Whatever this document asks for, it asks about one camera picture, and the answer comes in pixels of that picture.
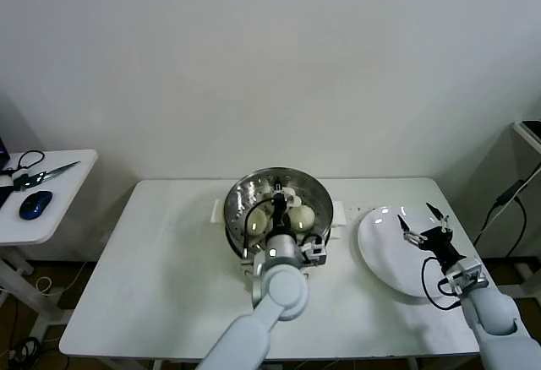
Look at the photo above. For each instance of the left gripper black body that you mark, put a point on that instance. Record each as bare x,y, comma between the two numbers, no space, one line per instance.
281,222

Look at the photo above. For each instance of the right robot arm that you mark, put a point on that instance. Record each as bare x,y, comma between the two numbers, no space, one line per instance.
494,315

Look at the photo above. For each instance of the blue computer mouse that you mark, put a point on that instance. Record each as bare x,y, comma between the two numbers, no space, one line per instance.
36,204

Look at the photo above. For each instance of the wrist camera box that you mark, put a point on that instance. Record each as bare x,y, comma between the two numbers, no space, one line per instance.
467,273
315,254

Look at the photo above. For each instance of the perforated steel steamer basket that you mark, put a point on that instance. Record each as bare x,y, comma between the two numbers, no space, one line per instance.
340,213

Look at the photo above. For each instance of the white steamed baozi bun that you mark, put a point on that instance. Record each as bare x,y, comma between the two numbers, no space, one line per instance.
258,219
305,217

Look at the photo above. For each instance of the black laptop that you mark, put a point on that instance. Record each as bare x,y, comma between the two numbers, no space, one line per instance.
2,150

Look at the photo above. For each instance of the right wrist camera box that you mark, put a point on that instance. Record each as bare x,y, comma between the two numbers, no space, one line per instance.
467,273

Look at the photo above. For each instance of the white side stand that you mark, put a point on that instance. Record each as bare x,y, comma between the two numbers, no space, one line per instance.
530,167

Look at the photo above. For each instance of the black flat device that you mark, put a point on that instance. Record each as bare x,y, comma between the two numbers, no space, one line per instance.
533,128

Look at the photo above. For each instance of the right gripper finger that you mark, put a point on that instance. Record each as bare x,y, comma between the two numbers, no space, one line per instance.
444,224
413,239

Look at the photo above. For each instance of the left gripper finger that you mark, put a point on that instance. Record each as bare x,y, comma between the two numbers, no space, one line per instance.
281,202
278,187

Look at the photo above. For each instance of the white side table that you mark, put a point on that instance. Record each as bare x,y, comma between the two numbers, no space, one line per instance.
67,192

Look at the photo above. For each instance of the white round plate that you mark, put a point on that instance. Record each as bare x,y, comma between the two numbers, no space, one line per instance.
380,239

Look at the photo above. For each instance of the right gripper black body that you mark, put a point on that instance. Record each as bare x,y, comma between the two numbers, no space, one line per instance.
439,243

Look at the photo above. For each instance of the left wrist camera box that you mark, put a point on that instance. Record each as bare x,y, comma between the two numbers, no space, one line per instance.
315,254

